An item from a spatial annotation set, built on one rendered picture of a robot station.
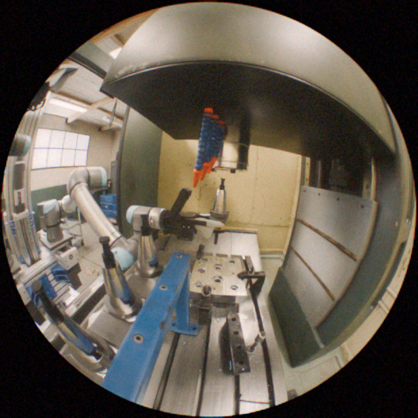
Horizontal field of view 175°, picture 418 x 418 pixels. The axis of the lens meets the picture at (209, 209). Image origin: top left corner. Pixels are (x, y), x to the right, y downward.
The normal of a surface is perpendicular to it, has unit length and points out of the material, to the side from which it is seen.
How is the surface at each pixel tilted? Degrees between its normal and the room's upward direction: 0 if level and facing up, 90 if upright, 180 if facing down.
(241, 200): 90
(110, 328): 0
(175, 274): 0
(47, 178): 90
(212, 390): 0
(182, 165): 90
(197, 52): 90
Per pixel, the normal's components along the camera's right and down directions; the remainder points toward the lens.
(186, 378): 0.08, -0.97
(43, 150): 0.99, 0.09
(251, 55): -0.07, 0.21
